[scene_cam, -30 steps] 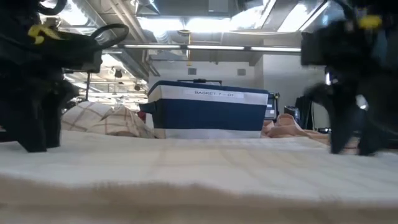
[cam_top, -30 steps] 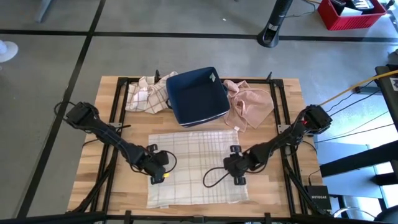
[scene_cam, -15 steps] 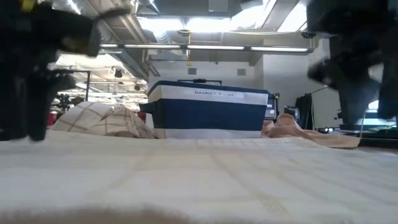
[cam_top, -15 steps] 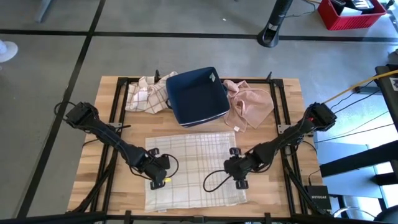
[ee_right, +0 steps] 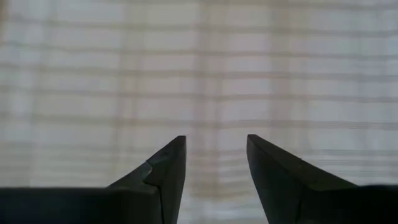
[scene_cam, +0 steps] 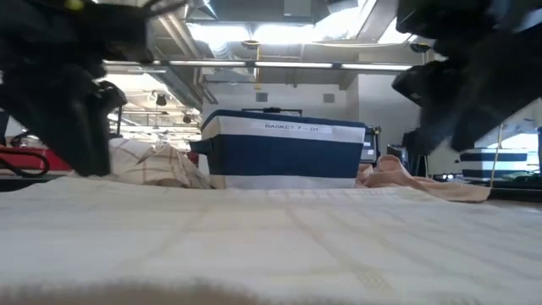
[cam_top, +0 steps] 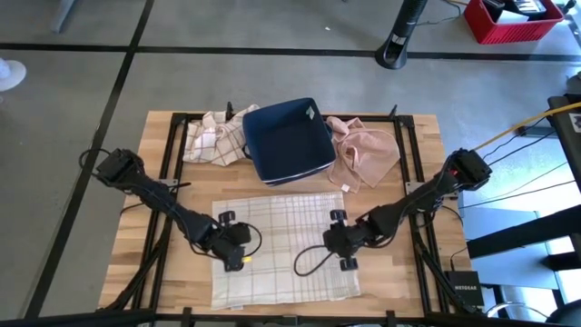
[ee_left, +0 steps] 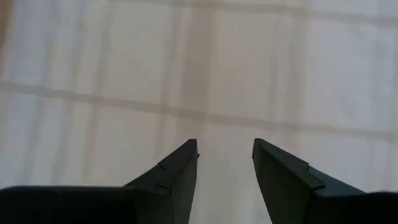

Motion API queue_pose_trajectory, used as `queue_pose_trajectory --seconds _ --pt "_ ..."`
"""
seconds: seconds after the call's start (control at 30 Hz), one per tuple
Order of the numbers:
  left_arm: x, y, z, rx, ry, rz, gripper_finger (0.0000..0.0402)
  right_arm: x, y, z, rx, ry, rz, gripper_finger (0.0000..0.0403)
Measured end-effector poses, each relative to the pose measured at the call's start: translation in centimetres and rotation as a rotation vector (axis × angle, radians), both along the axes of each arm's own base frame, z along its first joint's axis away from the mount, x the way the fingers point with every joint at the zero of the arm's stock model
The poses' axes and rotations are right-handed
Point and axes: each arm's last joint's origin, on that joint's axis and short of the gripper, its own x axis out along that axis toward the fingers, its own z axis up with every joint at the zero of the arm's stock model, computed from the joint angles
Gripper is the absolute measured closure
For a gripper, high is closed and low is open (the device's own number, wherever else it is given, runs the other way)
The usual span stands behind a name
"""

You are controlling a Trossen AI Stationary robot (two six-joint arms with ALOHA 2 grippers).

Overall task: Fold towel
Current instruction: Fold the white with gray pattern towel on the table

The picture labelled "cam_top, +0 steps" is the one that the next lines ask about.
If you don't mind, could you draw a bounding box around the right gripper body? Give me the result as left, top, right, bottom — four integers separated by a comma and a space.
321, 208, 369, 273

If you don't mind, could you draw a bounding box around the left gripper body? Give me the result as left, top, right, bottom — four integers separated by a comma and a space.
199, 210, 253, 273

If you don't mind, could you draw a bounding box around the white grey-plaid towel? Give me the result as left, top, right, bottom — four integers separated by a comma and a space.
211, 190, 362, 312

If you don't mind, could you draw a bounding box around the pink towel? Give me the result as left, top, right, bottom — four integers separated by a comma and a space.
324, 115, 401, 194

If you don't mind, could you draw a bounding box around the white brown-checked towel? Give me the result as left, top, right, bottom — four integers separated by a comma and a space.
182, 104, 261, 167

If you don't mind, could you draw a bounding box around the navy fabric basket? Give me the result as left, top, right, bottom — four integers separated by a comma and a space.
241, 96, 338, 186

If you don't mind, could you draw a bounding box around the black metal stand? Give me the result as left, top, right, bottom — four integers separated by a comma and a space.
466, 203, 581, 273

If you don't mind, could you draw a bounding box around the black round chair base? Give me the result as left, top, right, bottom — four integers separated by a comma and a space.
544, 297, 581, 327

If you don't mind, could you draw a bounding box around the black equipment case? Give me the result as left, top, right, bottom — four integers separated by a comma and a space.
547, 93, 581, 192

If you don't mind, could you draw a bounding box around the red plastic crate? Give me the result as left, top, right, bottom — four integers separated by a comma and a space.
462, 0, 565, 45

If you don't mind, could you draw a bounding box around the white round floor object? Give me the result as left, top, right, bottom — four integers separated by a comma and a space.
0, 58, 27, 93

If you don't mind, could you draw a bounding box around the grey metal leg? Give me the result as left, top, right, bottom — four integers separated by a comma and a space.
48, 0, 76, 35

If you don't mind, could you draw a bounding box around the black white keyboard device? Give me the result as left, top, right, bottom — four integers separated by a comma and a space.
506, 0, 548, 19

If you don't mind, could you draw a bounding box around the black Netgear switch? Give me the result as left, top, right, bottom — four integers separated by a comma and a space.
443, 270, 485, 307

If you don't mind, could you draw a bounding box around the black aluminium frame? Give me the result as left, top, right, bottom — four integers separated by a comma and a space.
0, 102, 581, 327

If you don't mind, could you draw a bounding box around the black floor cable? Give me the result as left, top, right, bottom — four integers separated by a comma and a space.
457, 179, 577, 210
471, 161, 569, 203

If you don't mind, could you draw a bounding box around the yellow cable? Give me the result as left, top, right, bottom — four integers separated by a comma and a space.
471, 100, 581, 154

